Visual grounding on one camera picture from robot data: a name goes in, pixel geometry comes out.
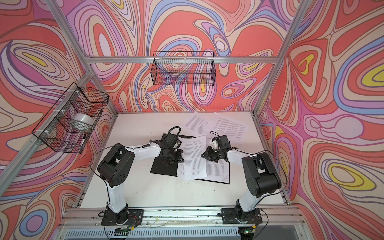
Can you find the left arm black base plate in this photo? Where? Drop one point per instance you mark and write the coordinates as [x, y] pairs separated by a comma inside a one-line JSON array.
[[132, 217]]

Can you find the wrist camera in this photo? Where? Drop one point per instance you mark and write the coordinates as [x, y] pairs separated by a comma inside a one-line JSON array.
[[170, 139], [214, 143]]

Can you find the black wire basket on left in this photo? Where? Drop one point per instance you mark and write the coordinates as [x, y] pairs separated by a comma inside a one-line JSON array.
[[58, 134]]

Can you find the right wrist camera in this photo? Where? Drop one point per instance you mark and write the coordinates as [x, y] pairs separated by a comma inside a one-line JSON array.
[[214, 143]]

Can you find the green circuit board left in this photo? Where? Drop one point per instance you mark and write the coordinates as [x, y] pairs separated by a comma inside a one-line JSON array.
[[120, 230]]

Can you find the printed paper sheet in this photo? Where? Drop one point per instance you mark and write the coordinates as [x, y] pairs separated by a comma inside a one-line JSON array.
[[194, 166], [198, 124], [218, 172], [233, 129]]

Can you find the white tape roll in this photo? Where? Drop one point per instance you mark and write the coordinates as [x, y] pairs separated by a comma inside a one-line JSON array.
[[82, 122]]

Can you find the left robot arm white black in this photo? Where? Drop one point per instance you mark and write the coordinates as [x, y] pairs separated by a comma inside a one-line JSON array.
[[116, 165]]

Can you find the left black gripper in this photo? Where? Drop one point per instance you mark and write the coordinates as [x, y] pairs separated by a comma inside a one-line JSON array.
[[180, 159]]

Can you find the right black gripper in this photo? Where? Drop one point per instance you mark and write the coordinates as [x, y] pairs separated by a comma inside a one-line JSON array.
[[207, 153]]

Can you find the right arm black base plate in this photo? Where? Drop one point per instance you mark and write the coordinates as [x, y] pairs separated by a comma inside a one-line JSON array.
[[237, 216]]

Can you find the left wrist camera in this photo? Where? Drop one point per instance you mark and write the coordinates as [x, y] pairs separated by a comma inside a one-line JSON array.
[[170, 139]]

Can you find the black wire basket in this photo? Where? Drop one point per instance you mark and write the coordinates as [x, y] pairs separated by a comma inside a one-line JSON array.
[[58, 134], [183, 68]]

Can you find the black wire basket at back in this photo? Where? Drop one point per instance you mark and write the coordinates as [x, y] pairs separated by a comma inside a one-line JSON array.
[[183, 68]]

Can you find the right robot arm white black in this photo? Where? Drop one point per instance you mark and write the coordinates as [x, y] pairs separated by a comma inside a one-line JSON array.
[[261, 177]]

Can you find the orange and black folder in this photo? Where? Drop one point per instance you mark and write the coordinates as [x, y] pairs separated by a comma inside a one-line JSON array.
[[168, 170]]

